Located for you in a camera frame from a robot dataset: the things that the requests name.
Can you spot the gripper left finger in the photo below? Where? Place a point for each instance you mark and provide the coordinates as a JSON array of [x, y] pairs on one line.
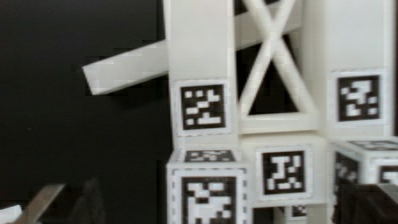
[[66, 205]]

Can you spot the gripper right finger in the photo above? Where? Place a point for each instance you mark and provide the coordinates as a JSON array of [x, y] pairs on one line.
[[366, 204]]

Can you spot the white tagged cube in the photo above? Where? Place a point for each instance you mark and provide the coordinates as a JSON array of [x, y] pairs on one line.
[[364, 162], [206, 187]]

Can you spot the white chair back frame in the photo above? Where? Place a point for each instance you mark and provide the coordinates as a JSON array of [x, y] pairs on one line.
[[281, 69]]

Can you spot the white seat block with pegs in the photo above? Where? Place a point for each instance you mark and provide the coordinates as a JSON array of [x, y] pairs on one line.
[[286, 158]]

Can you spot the white right barrier rail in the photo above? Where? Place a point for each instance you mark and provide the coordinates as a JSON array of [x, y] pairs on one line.
[[140, 64]]

